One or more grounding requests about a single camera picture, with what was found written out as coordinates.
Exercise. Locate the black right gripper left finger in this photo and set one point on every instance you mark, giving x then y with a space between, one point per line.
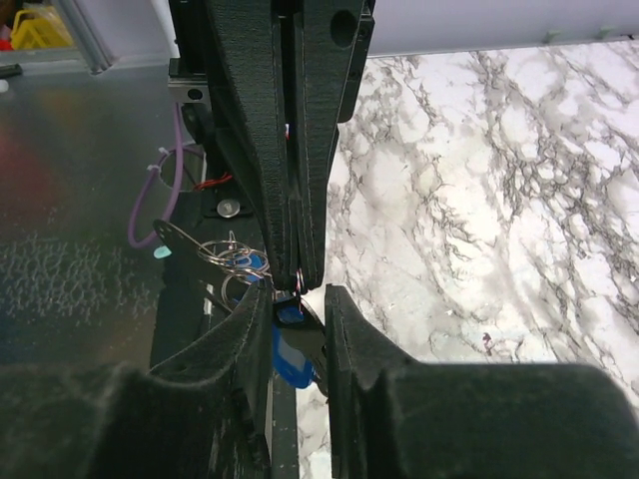
219 393

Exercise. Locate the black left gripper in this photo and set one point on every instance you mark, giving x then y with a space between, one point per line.
265 88

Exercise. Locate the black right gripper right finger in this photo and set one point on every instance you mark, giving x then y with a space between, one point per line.
363 439

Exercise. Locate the blue key tag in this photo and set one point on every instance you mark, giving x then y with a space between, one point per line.
252 267
291 365

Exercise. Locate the clear plastic storage bin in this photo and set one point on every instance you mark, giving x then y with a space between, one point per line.
75 152

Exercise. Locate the cluttered storage shelf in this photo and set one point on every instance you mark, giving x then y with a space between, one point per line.
32 25

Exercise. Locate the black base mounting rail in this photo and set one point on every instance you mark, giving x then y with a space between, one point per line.
283 421

